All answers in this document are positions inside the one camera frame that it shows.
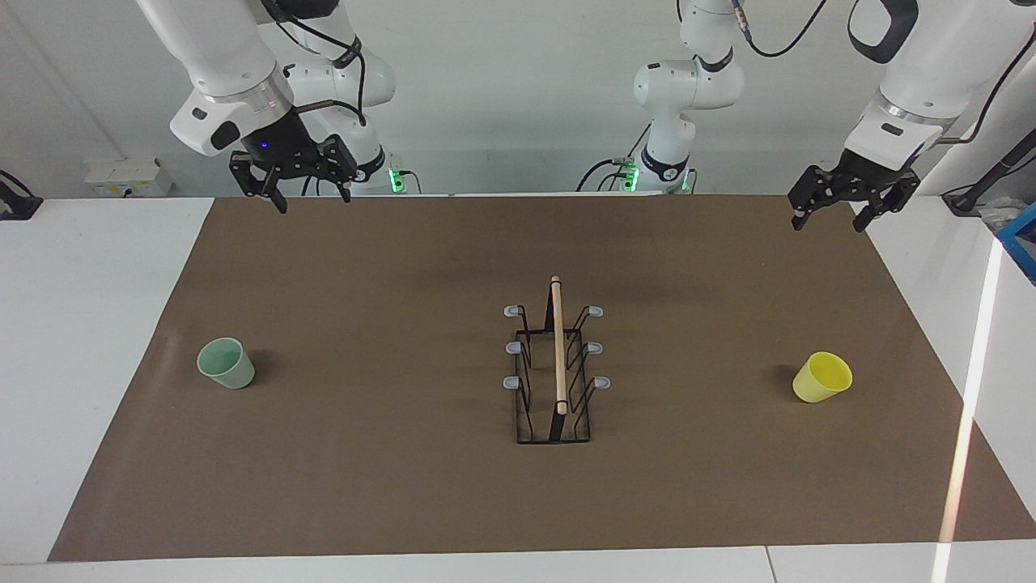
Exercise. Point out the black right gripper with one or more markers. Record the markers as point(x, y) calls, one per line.
point(283, 146)

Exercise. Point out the yellow cup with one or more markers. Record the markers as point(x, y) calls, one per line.
point(821, 382)

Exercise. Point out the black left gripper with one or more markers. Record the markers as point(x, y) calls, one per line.
point(866, 174)

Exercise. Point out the white power socket box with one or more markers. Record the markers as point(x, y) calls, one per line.
point(129, 178)

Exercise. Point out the blue box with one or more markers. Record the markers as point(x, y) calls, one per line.
point(1021, 243)

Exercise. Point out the brown table mat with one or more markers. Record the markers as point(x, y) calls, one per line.
point(364, 453)

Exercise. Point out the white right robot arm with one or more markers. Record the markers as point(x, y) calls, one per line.
point(218, 48)

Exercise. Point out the pale green cup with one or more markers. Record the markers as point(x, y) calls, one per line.
point(231, 370)

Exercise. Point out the black clamp mount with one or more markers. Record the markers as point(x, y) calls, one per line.
point(16, 206)

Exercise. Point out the white slanted pole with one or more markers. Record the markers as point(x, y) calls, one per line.
point(1012, 121)

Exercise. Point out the crumpled clear plastic wrap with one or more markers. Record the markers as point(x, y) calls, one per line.
point(999, 214)

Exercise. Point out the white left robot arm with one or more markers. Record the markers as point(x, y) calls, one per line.
point(688, 85)

